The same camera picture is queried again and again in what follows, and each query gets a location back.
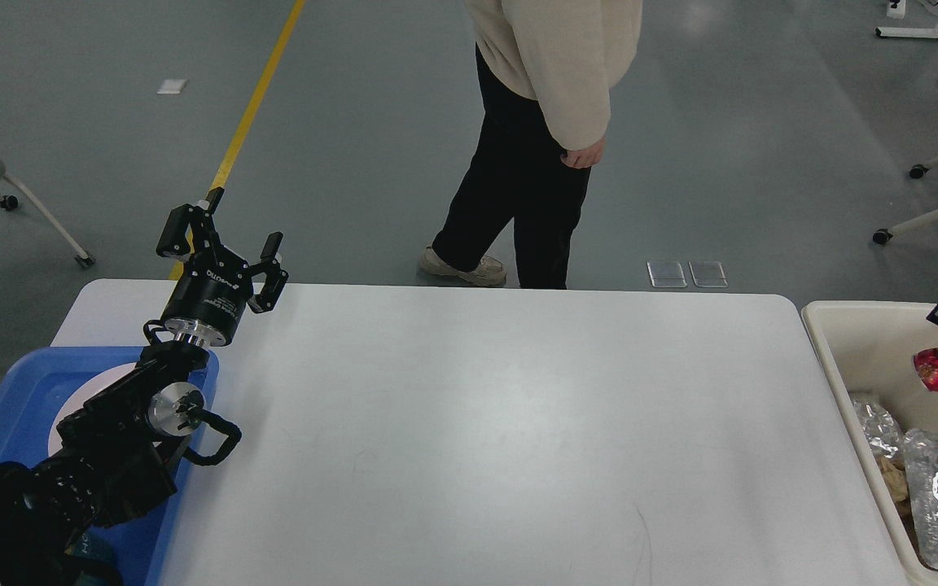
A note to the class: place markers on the clear floor plates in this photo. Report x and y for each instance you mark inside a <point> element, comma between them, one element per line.
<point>676,275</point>

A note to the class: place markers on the blue plastic tray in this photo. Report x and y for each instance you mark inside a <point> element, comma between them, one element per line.
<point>30,395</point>

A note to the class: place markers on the brown paper ball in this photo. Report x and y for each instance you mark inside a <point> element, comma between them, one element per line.
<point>895,479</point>

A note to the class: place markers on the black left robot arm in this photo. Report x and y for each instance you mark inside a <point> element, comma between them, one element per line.
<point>119,449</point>

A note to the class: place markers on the pink plate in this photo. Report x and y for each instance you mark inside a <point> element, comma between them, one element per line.
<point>78,398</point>

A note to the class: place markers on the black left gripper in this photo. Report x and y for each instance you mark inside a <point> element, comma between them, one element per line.
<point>217,284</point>

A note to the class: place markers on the person left hand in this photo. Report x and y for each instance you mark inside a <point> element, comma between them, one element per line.
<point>585,158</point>

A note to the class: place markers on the beige plastic bin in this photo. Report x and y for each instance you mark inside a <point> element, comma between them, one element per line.
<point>868,347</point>

